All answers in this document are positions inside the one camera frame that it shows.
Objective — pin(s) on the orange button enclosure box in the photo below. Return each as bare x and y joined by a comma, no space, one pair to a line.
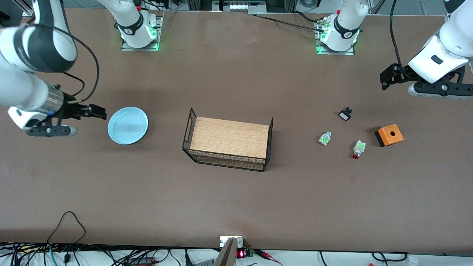
390,135

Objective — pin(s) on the black power adapter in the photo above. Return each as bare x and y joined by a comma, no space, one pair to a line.
142,261

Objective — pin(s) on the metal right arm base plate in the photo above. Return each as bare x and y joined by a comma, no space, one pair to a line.
140,48

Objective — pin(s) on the silver metal clamp bracket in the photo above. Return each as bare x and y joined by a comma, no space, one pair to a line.
223,241

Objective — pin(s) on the black left camera mount bracket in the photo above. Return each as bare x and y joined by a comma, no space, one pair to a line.
449,87

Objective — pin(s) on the red push button switch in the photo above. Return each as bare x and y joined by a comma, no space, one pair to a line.
358,148

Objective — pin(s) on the green push button switch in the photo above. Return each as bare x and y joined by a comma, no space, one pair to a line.
325,138

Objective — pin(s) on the aluminium frame profile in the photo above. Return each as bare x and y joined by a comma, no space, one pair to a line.
236,5

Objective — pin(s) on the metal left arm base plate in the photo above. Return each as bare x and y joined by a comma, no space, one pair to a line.
334,53

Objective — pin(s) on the light blue round plate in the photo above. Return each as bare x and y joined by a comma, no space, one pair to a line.
127,127

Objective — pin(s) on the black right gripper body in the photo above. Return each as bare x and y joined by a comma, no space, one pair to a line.
71,109

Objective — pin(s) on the black switch with white face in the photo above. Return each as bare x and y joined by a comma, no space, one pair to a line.
345,115

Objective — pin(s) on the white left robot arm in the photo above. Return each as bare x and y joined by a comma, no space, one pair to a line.
449,44

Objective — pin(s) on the grey camera support beam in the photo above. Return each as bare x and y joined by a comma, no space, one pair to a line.
226,256

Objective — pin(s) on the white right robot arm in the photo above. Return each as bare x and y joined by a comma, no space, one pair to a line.
22,85

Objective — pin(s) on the red digit display module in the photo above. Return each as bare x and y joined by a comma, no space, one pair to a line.
240,254

